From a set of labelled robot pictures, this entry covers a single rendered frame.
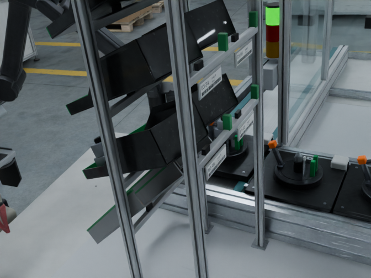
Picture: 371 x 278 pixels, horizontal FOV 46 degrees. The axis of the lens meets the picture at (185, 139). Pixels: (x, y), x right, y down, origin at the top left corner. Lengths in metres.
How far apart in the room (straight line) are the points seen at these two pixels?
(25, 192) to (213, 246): 2.20
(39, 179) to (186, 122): 2.75
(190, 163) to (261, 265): 0.54
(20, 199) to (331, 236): 2.41
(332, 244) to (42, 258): 0.79
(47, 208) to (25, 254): 0.21
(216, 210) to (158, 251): 0.20
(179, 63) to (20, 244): 0.92
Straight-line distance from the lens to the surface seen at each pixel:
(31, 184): 3.36
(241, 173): 1.34
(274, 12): 1.33
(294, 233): 1.24
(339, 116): 1.91
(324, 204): 1.23
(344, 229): 1.18
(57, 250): 1.36
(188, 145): 0.71
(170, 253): 1.25
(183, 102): 0.68
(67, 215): 1.47
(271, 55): 1.37
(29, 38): 6.02
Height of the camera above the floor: 1.72
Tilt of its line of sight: 29 degrees down
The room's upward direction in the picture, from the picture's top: 6 degrees counter-clockwise
